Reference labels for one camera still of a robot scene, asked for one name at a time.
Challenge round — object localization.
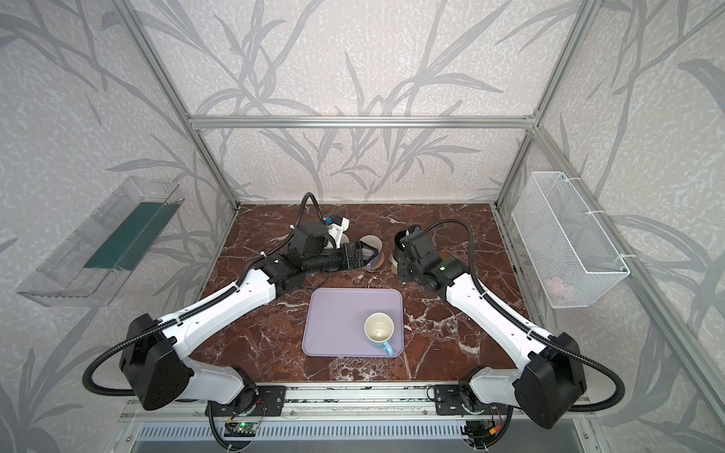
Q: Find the white mug lilac handle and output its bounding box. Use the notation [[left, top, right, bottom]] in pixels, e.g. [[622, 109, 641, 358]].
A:
[[360, 235, 385, 271]]

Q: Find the white mug blue handle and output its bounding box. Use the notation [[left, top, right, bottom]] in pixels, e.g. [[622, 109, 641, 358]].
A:
[[364, 313, 395, 357]]

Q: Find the black mug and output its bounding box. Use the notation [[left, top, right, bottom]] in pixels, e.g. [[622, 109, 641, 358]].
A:
[[393, 230, 409, 258]]

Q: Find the cork flower coaster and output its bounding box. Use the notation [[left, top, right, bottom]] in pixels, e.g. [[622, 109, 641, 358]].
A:
[[389, 255, 398, 276]]

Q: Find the brown rattan round coaster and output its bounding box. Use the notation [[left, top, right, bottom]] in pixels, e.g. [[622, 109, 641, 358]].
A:
[[366, 254, 385, 271]]

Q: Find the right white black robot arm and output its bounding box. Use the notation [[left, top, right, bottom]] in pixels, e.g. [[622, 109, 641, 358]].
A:
[[396, 226, 626, 428]]

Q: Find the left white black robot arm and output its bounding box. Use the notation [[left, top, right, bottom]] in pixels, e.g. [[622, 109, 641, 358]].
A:
[[82, 222, 379, 411]]

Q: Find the lilac plastic tray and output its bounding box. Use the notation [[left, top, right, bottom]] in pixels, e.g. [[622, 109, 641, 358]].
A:
[[302, 288, 405, 359]]

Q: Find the pink object in basket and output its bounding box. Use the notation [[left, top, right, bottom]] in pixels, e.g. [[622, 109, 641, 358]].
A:
[[544, 277, 570, 300]]

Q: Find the small green-lit circuit board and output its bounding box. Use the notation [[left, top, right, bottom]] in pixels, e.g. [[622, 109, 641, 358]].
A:
[[224, 421, 260, 438]]

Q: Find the left black corrugated cable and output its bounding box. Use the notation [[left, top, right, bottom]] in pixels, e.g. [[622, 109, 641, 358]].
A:
[[81, 191, 324, 448]]

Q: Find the black corrugated cable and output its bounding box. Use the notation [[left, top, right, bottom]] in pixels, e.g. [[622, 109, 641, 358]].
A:
[[81, 191, 324, 448], [421, 218, 627, 448]]

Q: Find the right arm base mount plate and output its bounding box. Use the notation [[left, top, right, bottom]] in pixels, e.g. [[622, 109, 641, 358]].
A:
[[427, 384, 509, 417]]

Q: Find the right black corrugated cable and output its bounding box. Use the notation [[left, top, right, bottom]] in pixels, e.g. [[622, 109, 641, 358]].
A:
[[421, 218, 627, 448]]

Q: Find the aluminium front rail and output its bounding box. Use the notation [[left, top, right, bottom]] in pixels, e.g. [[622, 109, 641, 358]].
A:
[[115, 381, 599, 423]]

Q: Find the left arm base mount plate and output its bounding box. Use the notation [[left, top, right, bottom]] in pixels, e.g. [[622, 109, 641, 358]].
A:
[[228, 385, 287, 417]]

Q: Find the white wire mesh basket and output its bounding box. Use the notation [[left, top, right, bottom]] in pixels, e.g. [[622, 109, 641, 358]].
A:
[[512, 172, 630, 309]]

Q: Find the clear plastic wall bin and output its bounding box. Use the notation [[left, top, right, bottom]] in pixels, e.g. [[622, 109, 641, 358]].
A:
[[17, 177, 185, 307]]

